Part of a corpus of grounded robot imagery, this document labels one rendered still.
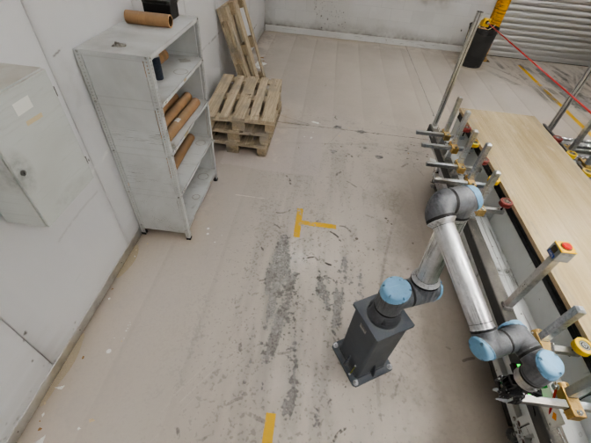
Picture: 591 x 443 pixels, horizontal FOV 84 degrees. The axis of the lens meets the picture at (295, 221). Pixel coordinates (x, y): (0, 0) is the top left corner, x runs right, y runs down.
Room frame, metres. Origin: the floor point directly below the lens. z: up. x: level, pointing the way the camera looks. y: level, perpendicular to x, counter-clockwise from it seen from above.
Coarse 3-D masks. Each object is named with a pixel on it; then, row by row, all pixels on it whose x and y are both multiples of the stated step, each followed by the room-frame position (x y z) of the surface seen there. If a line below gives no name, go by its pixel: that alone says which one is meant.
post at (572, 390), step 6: (588, 378) 0.56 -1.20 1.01; (576, 384) 0.56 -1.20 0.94; (582, 384) 0.55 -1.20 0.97; (588, 384) 0.54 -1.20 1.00; (570, 390) 0.55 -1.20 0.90; (576, 390) 0.54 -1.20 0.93; (582, 390) 0.54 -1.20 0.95; (588, 390) 0.54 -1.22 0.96; (570, 396) 0.54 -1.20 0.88; (576, 396) 0.54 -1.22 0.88
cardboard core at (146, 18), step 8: (128, 16) 2.44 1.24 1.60; (136, 16) 2.44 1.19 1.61; (144, 16) 2.44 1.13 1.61; (152, 16) 2.44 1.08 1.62; (160, 16) 2.44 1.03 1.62; (168, 16) 2.45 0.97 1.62; (136, 24) 2.45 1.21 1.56; (144, 24) 2.44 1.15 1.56; (152, 24) 2.43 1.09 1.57; (160, 24) 2.43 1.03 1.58; (168, 24) 2.43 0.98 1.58
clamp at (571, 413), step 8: (560, 384) 0.59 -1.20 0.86; (568, 384) 0.59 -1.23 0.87; (560, 392) 0.56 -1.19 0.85; (568, 400) 0.52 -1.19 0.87; (576, 400) 0.53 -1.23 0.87; (568, 408) 0.50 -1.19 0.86; (576, 408) 0.49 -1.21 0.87; (568, 416) 0.47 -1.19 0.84; (576, 416) 0.46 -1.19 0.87; (584, 416) 0.47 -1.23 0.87
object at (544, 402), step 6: (528, 396) 0.52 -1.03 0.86; (534, 396) 0.53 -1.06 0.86; (540, 396) 0.53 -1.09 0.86; (522, 402) 0.50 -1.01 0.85; (528, 402) 0.50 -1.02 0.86; (534, 402) 0.51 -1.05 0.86; (540, 402) 0.51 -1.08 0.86; (546, 402) 0.51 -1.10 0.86; (552, 402) 0.51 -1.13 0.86; (558, 402) 0.52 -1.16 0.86; (564, 402) 0.52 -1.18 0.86; (582, 402) 0.52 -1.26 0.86; (558, 408) 0.50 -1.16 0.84; (564, 408) 0.50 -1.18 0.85; (588, 408) 0.50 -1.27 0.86
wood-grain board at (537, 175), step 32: (480, 128) 2.76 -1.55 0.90; (512, 128) 2.82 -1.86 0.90; (544, 128) 2.89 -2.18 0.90; (512, 160) 2.29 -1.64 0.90; (544, 160) 2.34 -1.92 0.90; (512, 192) 1.86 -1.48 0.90; (544, 192) 1.90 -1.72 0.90; (576, 192) 1.94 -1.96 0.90; (544, 224) 1.57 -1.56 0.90; (576, 224) 1.60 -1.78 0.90; (544, 256) 1.29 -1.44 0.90; (576, 256) 1.32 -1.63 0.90; (576, 288) 1.08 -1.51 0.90
